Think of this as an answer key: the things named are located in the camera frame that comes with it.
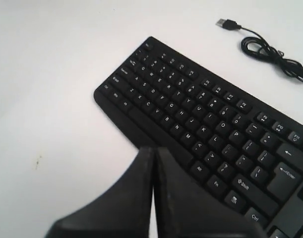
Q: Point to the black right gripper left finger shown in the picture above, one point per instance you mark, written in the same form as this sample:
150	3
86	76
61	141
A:
123	211

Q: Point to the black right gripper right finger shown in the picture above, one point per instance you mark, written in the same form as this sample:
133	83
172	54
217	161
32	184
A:
185	210

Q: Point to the black Acer keyboard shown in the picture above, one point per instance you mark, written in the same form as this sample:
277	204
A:
245	153

